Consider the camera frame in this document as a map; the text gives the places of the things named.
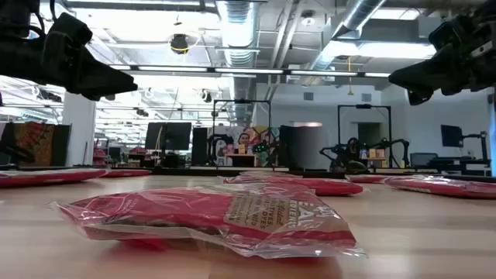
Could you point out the round ceiling fixture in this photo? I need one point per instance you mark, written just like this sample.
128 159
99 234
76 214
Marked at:
308 19

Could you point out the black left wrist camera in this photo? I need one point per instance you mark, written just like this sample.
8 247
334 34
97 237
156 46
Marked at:
67 29

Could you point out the white building column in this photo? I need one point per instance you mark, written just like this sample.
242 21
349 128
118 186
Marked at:
79 131

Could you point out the dark desk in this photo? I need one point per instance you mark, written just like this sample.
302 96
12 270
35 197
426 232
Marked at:
457 160

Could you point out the black table edge rail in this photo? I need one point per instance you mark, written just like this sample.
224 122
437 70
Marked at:
193 170

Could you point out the wooden box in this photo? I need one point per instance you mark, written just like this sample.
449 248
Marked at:
240 159

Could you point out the black cabinet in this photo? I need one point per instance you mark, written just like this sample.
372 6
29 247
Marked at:
200 145

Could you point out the dark grey cabinet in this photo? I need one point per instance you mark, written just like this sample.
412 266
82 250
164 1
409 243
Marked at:
300 147

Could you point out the black background robot arm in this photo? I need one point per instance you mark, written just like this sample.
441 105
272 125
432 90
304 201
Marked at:
341 155
403 149

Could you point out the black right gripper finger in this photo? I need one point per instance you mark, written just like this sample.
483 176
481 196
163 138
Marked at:
418 97
422 75

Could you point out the colourful mural panel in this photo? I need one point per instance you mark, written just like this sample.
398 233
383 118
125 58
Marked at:
263 137

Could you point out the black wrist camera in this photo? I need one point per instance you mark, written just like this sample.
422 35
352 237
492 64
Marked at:
67 29
445 31

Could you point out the red background object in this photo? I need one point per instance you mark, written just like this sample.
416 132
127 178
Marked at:
100 157

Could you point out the person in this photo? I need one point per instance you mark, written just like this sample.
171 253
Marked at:
244 138

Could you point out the black monitor on arm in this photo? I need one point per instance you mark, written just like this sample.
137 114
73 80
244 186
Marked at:
451 135

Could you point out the black stand frame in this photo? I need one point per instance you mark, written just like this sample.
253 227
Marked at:
240 101
364 105

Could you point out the black overhead camera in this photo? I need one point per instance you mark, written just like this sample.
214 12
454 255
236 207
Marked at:
179 43

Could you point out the grey wall vent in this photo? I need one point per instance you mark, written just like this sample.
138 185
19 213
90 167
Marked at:
366 97
308 96

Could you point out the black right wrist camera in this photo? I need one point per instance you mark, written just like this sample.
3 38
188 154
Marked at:
445 31

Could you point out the red popcorn bag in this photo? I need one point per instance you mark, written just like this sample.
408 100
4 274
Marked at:
46 177
174 213
445 187
364 178
128 173
329 188

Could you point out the black monitor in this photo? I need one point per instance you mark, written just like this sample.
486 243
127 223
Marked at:
179 135
156 135

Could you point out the overhead light bar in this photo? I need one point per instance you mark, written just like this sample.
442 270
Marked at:
248 71

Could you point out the black ceiling spotlight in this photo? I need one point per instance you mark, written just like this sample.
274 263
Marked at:
206 96
142 112
110 97
50 96

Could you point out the yellow boxes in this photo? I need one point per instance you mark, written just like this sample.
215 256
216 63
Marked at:
372 153

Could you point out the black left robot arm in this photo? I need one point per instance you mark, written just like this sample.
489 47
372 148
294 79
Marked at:
19 58

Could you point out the patterned dark divider panel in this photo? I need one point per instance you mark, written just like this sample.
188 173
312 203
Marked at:
38 143

